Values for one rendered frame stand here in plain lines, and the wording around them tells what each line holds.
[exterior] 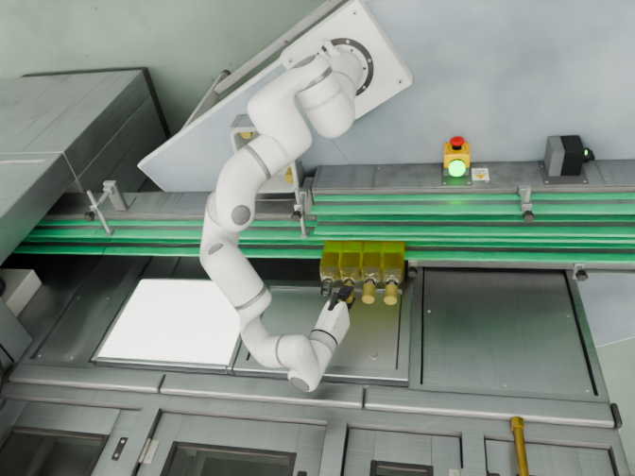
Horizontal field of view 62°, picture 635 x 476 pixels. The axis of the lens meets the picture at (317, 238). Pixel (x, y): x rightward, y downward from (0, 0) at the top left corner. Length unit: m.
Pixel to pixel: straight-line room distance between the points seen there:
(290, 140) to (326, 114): 0.10
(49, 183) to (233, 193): 0.97
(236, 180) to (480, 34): 0.73
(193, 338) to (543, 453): 0.95
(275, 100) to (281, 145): 0.09
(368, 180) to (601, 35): 0.67
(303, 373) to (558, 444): 0.60
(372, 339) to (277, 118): 0.69
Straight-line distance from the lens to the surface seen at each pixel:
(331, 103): 1.12
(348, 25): 1.39
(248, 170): 1.07
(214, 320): 1.62
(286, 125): 1.09
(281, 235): 1.57
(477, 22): 1.44
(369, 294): 1.39
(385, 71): 1.42
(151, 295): 1.78
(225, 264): 1.10
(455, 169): 1.50
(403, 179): 1.54
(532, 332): 1.57
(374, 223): 1.54
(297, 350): 1.19
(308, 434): 1.39
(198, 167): 1.77
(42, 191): 1.89
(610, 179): 1.59
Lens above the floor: 2.10
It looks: 47 degrees down
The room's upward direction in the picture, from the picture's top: 166 degrees counter-clockwise
